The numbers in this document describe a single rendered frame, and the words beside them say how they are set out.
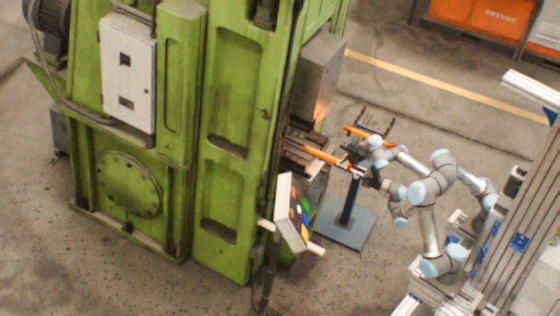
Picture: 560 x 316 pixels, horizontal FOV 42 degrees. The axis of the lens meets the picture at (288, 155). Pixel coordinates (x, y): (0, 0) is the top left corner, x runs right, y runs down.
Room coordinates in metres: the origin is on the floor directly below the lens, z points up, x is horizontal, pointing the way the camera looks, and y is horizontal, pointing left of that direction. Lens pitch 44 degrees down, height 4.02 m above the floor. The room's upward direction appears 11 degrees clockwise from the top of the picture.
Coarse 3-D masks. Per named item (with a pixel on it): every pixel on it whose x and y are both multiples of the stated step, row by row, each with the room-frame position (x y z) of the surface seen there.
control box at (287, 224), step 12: (288, 180) 2.79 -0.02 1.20; (276, 192) 2.71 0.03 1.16; (288, 192) 2.70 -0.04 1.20; (300, 192) 2.83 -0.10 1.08; (276, 204) 2.62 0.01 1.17; (288, 204) 2.61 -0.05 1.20; (300, 204) 2.74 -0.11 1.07; (276, 216) 2.54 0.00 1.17; (288, 216) 2.53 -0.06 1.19; (300, 216) 2.66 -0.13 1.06; (288, 228) 2.52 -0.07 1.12; (300, 228) 2.59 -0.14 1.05; (288, 240) 2.52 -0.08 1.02; (300, 240) 2.52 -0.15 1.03
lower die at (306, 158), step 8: (288, 136) 3.36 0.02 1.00; (288, 144) 3.29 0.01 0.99; (304, 144) 3.31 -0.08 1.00; (312, 144) 3.33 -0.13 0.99; (288, 152) 3.23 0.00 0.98; (296, 152) 3.24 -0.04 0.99; (304, 152) 3.25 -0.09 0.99; (288, 160) 3.19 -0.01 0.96; (304, 160) 3.19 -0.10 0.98; (312, 160) 3.24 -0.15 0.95; (304, 168) 3.15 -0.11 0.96
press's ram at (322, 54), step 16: (320, 32) 3.40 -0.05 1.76; (304, 48) 3.22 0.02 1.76; (320, 48) 3.25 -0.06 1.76; (336, 48) 3.28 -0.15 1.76; (304, 64) 3.14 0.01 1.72; (320, 64) 3.11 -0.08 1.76; (336, 64) 3.28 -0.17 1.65; (304, 80) 3.13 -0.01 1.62; (320, 80) 3.10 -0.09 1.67; (336, 80) 3.34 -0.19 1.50; (304, 96) 3.12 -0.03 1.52; (320, 96) 3.14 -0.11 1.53; (304, 112) 3.12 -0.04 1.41; (320, 112) 3.19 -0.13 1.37
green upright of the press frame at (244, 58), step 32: (224, 0) 3.04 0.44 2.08; (256, 0) 3.09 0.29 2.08; (288, 0) 2.92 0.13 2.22; (224, 32) 3.09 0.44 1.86; (256, 32) 2.97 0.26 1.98; (288, 32) 2.95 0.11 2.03; (224, 64) 3.08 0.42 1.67; (256, 64) 3.02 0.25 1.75; (224, 96) 3.07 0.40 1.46; (256, 96) 2.95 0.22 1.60; (288, 96) 3.10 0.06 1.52; (224, 128) 3.06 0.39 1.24; (256, 128) 2.93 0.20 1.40; (224, 160) 2.99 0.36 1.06; (256, 160) 2.92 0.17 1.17; (224, 192) 3.04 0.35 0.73; (256, 192) 2.91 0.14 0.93; (224, 224) 3.03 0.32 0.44; (256, 224) 2.93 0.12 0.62; (192, 256) 3.04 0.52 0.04; (224, 256) 2.96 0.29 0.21
